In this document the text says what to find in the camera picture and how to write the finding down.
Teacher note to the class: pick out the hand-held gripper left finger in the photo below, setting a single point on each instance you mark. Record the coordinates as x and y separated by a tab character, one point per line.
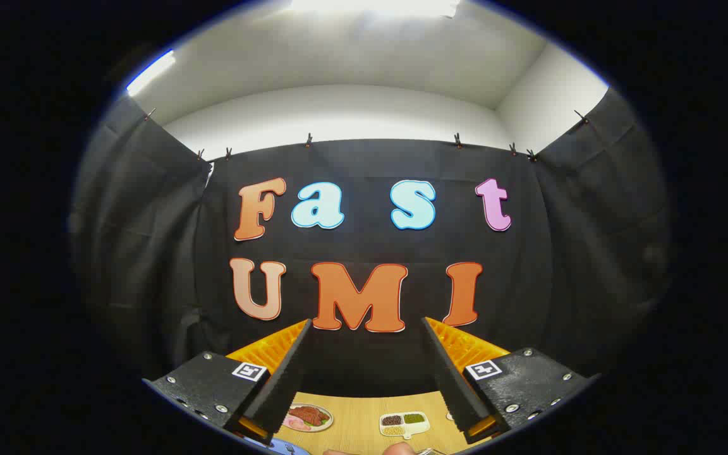
285	385

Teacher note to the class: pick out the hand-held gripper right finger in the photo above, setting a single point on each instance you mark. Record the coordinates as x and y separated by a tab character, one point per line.
452	379

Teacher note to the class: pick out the brown grilled meat strip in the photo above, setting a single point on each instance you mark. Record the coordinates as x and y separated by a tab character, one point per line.
307	415

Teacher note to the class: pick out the pink ham slices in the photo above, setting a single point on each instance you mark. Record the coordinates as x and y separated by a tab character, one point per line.
292	424

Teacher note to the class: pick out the oval plate with meat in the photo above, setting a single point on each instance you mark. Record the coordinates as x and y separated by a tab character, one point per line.
325	418

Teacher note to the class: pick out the blue round plate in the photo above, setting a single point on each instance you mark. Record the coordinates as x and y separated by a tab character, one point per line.
297	448

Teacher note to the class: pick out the white divided dish with beans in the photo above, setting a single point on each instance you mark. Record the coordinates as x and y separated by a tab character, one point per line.
405	424

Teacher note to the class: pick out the black backdrop cloth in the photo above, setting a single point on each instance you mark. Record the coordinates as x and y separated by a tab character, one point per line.
370	158

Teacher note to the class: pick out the ceiling light panel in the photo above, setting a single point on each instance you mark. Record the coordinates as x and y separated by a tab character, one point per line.
370	6

